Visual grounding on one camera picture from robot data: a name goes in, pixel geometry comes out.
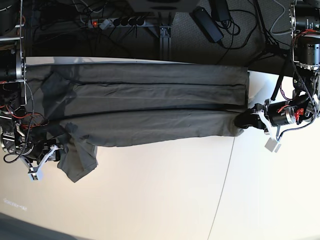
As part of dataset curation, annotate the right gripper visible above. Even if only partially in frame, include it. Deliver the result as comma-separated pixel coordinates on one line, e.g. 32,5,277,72
21,139,68,170

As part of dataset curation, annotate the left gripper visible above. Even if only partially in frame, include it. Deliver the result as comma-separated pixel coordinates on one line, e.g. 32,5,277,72
234,101,298,130

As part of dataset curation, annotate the olive green T-shirt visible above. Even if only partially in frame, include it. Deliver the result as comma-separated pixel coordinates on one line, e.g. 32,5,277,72
26,63,249,182

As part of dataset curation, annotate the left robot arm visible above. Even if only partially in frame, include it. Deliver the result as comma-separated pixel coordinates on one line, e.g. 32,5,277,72
234,0,320,133

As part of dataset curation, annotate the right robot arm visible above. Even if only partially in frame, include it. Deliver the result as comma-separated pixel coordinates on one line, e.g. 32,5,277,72
0,0,65,181

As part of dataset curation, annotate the black tripod stand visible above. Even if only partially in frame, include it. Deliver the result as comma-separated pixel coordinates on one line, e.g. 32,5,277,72
245,0,289,67

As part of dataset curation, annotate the small black power adapter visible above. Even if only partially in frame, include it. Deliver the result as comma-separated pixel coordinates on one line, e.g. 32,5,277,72
209,0,231,22

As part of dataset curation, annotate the black power adapter brick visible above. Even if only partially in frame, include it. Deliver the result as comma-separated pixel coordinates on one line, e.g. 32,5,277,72
190,6,224,43

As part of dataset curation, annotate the aluminium table leg profile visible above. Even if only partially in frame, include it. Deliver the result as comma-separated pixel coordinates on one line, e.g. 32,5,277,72
158,12,173,61

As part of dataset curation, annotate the white power strip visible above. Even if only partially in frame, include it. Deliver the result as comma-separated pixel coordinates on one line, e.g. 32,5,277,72
87,16,147,30

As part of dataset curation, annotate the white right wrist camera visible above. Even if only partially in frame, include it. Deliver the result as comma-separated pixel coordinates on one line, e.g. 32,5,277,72
28,168,43,181

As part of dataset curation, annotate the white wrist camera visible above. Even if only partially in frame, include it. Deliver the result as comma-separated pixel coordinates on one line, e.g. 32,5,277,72
28,168,43,181
264,137,281,153

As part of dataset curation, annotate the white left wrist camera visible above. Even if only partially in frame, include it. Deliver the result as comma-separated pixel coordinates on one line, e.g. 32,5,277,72
264,137,281,153

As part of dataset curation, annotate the grey cable on floor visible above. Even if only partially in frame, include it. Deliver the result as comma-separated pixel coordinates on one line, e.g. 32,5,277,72
271,0,295,36

